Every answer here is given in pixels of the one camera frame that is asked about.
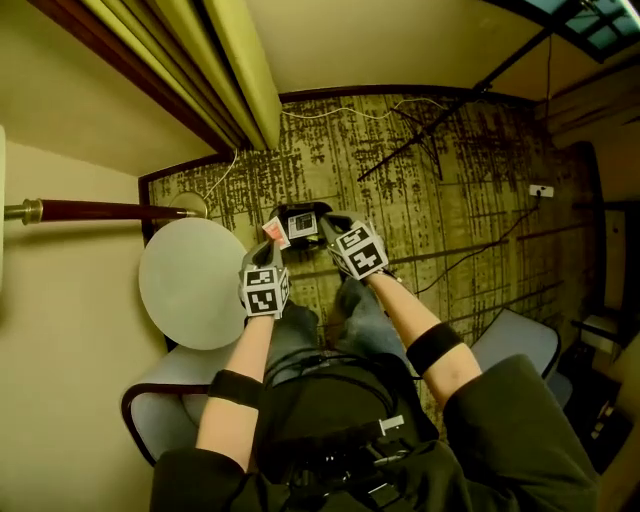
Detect person's legs in jeans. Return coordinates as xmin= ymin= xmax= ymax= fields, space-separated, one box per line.
xmin=264 ymin=277 xmax=411 ymax=371

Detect black waste bin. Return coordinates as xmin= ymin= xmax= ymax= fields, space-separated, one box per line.
xmin=269 ymin=202 xmax=334 ymax=251

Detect grey armchair with dark frame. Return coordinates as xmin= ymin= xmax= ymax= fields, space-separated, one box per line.
xmin=121 ymin=342 xmax=241 ymax=466

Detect yellow-green curtain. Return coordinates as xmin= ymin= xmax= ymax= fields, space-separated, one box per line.
xmin=79 ymin=0 xmax=281 ymax=151

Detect black power cable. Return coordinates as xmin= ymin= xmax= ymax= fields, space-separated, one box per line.
xmin=414 ymin=194 xmax=544 ymax=296

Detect person's left forearm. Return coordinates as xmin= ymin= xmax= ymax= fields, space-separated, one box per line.
xmin=195 ymin=315 xmax=277 ymax=471

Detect wooden-framed grid window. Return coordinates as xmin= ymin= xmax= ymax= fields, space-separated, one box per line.
xmin=519 ymin=0 xmax=640 ymax=64

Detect person's black top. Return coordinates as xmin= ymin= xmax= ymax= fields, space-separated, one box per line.
xmin=149 ymin=354 xmax=601 ymax=512

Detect black light stand tripod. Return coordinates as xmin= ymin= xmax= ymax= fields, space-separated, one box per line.
xmin=357 ymin=24 xmax=556 ymax=182

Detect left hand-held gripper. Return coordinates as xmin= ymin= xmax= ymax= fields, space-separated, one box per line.
xmin=237 ymin=238 xmax=293 ymax=320

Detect person's right forearm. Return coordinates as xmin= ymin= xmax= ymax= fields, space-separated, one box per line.
xmin=362 ymin=273 xmax=482 ymax=406

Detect floor lamp with cream shade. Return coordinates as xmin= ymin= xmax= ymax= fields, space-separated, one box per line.
xmin=0 ymin=124 xmax=210 ymax=321

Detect calculator retail box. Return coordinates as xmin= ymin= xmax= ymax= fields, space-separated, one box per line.
xmin=287 ymin=211 xmax=319 ymax=240

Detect grey padded chair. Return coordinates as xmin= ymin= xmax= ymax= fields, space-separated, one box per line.
xmin=469 ymin=307 xmax=574 ymax=409

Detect dark wooden cabinet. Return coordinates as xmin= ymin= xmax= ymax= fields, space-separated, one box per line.
xmin=549 ymin=139 xmax=640 ymax=351

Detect round white side table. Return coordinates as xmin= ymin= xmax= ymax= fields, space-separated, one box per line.
xmin=138 ymin=217 xmax=249 ymax=351

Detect small red packet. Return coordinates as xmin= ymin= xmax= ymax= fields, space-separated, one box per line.
xmin=262 ymin=217 xmax=292 ymax=250

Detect white floor cable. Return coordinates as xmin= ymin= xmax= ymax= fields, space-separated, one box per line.
xmin=204 ymin=97 xmax=451 ymax=199

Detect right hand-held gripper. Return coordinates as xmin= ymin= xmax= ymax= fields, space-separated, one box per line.
xmin=318 ymin=211 xmax=391 ymax=282

